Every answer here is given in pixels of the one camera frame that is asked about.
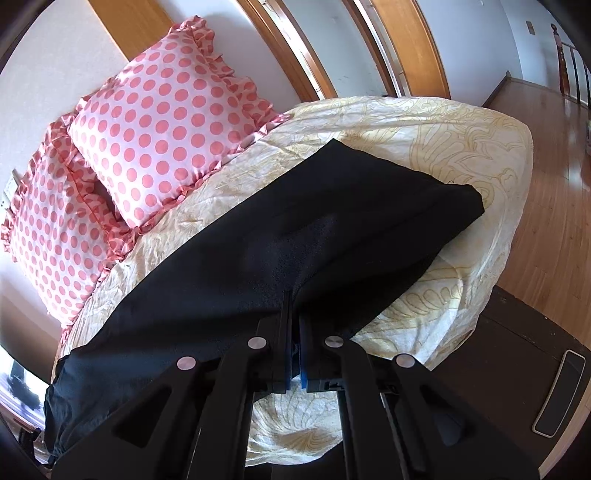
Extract wooden stair railing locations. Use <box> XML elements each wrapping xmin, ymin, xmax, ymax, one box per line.
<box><xmin>550</xmin><ymin>23</ymin><xmax>591</xmax><ymax>106</ymax></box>

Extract wooden headboard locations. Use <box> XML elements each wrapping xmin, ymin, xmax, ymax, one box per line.
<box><xmin>87</xmin><ymin>0</ymin><xmax>174</xmax><ymax>63</ymax></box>

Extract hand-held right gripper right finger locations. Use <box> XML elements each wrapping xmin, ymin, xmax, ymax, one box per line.
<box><xmin>299</xmin><ymin>315</ymin><xmax>540</xmax><ymax>480</ymax></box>

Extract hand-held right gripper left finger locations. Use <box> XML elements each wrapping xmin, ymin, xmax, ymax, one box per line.
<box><xmin>52</xmin><ymin>290</ymin><xmax>293</xmax><ymax>480</ymax></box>

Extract pink polka dot pillow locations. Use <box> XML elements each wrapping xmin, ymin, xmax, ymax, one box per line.
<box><xmin>1</xmin><ymin>111</ymin><xmax>134</xmax><ymax>329</ymax></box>
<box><xmin>67</xmin><ymin>17</ymin><xmax>291</xmax><ymax>232</ymax></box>

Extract wooden door frame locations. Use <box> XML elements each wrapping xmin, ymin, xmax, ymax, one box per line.
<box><xmin>238</xmin><ymin>0</ymin><xmax>451</xmax><ymax>100</ymax></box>

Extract black pants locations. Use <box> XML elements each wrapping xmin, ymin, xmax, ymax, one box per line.
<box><xmin>44</xmin><ymin>137</ymin><xmax>485</xmax><ymax>467</ymax></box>

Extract cream yellow patterned bedspread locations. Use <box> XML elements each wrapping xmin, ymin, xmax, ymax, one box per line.
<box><xmin>58</xmin><ymin>95</ymin><xmax>533</xmax><ymax>467</ymax></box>

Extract black device with white rim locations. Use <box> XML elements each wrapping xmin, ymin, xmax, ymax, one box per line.
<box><xmin>532</xmin><ymin>350</ymin><xmax>586</xmax><ymax>437</ymax></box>

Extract dark wooden bedside cabinet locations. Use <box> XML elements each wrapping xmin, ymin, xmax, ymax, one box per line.
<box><xmin>272</xmin><ymin>285</ymin><xmax>591</xmax><ymax>480</ymax></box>

